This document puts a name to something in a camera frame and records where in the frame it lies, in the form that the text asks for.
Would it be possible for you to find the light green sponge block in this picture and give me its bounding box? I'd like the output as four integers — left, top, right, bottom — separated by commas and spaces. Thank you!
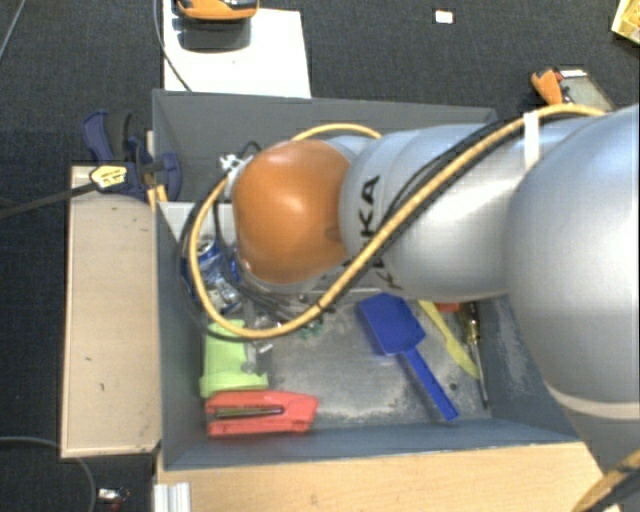
198, 321, 272, 400

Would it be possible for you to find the red stapler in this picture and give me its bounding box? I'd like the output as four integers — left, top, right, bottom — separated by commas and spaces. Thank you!
204, 390, 320, 439

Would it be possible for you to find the blue drink can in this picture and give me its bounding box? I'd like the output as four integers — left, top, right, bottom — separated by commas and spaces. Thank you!
180, 238, 239, 282

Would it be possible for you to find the grey metal bin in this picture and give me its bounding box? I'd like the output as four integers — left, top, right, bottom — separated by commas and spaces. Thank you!
151, 88, 582, 472

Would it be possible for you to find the blue plastic scoop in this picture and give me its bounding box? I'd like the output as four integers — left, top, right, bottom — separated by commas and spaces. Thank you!
354, 293, 460, 422

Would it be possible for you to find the pale wood board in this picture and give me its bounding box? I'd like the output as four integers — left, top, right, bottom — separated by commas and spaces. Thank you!
60, 165, 164, 459

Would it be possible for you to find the yellow flat strip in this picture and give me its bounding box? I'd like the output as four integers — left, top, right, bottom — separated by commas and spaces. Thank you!
416, 298, 482, 380

